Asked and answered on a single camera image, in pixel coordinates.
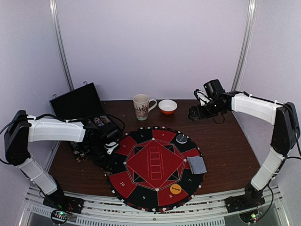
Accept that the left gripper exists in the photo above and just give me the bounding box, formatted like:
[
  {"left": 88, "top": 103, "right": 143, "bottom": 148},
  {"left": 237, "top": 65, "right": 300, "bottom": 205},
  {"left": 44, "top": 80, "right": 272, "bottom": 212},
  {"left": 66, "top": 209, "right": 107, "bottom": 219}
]
[{"left": 87, "top": 142, "right": 117, "bottom": 172}]

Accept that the clear dealer button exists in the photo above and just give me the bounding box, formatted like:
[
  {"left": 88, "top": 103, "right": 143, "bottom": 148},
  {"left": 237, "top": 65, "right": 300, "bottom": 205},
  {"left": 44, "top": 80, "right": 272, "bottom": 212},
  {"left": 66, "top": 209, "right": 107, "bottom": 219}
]
[{"left": 176, "top": 134, "right": 188, "bottom": 145}]

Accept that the orange big blind button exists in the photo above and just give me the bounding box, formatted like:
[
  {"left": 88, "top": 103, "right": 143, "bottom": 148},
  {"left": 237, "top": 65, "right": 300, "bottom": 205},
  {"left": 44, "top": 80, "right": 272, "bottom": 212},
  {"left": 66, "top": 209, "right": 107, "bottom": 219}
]
[{"left": 170, "top": 184, "right": 182, "bottom": 195}]

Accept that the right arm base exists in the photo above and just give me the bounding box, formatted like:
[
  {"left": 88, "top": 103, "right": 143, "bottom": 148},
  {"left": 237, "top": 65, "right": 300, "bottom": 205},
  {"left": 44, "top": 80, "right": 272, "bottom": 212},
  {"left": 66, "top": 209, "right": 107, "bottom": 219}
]
[{"left": 225, "top": 194, "right": 265, "bottom": 224}]

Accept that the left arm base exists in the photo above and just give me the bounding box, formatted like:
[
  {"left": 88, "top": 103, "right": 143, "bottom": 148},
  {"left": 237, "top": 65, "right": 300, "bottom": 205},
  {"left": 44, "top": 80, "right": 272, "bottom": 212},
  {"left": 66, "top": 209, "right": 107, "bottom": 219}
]
[{"left": 40, "top": 192, "right": 84, "bottom": 225}]

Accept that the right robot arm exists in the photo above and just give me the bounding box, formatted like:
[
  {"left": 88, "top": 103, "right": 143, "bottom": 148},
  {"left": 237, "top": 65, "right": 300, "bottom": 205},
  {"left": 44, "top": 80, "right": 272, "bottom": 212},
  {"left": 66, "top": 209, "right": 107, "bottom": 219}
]
[{"left": 188, "top": 79, "right": 301, "bottom": 208}]

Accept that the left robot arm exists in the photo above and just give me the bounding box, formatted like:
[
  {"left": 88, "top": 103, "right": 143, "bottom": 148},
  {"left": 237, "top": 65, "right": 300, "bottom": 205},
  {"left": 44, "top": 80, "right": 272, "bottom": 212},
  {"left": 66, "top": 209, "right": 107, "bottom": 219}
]
[{"left": 1, "top": 110, "right": 125, "bottom": 209}]

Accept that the black poker chip case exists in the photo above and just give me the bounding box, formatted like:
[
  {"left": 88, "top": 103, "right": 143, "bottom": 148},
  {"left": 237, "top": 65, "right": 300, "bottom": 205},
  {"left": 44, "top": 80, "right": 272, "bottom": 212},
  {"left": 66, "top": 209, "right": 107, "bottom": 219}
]
[{"left": 50, "top": 83, "right": 125, "bottom": 161}]

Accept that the white orange bowl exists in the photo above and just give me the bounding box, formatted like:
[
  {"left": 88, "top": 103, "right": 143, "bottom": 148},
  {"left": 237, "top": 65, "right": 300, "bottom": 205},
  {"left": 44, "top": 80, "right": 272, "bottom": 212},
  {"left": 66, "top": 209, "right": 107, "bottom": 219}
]
[{"left": 158, "top": 99, "right": 178, "bottom": 115}]

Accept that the round poker mat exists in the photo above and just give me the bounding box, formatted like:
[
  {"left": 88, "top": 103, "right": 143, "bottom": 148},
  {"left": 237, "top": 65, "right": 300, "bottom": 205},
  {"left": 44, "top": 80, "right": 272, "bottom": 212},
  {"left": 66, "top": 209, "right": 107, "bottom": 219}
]
[{"left": 106, "top": 127, "right": 205, "bottom": 212}]

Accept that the blue playing card deck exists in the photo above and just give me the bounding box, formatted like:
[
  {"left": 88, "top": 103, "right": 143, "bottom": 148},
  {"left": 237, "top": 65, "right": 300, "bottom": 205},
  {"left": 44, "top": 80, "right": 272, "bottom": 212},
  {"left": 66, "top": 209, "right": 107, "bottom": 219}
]
[{"left": 187, "top": 156, "right": 207, "bottom": 175}]

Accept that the beige patterned mug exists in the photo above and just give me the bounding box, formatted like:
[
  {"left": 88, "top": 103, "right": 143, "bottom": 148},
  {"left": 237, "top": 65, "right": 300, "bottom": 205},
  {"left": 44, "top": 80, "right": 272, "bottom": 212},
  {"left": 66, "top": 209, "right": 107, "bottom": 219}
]
[{"left": 133, "top": 94, "right": 158, "bottom": 121}]

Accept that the right aluminium frame post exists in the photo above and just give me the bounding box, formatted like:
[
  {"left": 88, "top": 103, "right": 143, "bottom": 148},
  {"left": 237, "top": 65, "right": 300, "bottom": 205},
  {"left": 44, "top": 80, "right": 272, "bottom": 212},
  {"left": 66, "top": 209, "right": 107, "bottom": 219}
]
[{"left": 231, "top": 0, "right": 257, "bottom": 90}]

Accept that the aluminium frame post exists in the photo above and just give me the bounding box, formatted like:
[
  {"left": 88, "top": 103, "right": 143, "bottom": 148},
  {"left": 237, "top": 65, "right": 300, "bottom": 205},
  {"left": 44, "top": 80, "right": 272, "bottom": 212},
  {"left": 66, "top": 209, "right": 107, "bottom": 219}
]
[
  {"left": 49, "top": 0, "right": 74, "bottom": 91},
  {"left": 231, "top": 0, "right": 257, "bottom": 90}
]

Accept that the left aluminium frame post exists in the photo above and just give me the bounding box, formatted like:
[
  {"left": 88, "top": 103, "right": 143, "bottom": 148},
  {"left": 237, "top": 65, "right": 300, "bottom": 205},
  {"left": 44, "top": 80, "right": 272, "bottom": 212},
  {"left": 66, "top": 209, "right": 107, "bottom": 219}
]
[{"left": 49, "top": 0, "right": 74, "bottom": 91}]

